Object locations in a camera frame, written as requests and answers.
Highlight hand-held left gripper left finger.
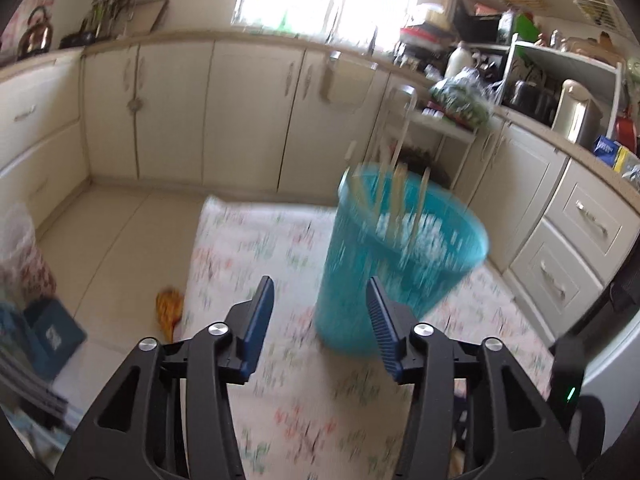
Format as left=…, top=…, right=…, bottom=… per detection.
left=55, top=275, right=276, bottom=480

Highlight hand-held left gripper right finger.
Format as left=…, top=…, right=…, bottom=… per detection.
left=365, top=276, right=584, bottom=480

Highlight teal plastic mesh basket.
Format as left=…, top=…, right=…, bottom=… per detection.
left=314, top=164, right=490, bottom=358

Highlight floral tablecloth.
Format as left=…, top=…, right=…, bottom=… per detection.
left=182, top=195, right=557, bottom=480

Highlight orange item on floor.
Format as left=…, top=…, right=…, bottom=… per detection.
left=155, top=286, right=186, bottom=342

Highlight cream cabinet with drawers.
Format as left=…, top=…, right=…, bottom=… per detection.
left=452, top=110, right=632, bottom=347

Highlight small white table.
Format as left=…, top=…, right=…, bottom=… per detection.
left=382, top=85, right=482, bottom=188

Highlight dark blue box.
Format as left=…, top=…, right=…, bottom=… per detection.
left=22, top=299, right=87, bottom=382

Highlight cream cabinet with doors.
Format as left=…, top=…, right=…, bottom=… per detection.
left=81, top=39, right=392, bottom=195

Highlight blue box on counter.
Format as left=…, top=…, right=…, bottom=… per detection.
left=594, top=135, right=638, bottom=172

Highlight grey metal rails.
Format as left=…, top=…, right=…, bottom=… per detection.
left=0, top=345, right=68, bottom=418

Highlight floral plastic bag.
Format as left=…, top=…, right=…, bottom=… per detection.
left=0, top=204, right=57, bottom=311

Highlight bag of green vegetables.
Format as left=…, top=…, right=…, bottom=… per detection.
left=431, top=69, right=495, bottom=130

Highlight red pot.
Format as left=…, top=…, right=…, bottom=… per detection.
left=616, top=114, right=640, bottom=155

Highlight hanging clear plastic bag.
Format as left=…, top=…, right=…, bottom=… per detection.
left=320, top=51, right=379, bottom=114

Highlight beige electric water boiler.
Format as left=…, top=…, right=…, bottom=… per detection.
left=551, top=79, right=604, bottom=147

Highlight black toaster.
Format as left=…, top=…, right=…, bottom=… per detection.
left=505, top=77, right=557, bottom=117

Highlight white plastic jug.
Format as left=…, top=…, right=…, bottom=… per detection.
left=446, top=44, right=474, bottom=82

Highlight cream side drawer unit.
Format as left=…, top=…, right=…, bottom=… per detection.
left=0, top=52, right=91, bottom=221

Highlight white shelf unit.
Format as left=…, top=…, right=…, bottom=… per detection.
left=502, top=40, right=627, bottom=133

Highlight black box appliance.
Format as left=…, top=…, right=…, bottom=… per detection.
left=454, top=9, right=502, bottom=44

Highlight copper kettle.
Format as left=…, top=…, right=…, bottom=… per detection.
left=16, top=6, right=54, bottom=59

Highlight wall utensil rack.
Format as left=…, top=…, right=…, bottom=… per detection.
left=87, top=0, right=168, bottom=42

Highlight white wire dish rack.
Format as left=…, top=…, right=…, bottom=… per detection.
left=565, top=0, right=627, bottom=32

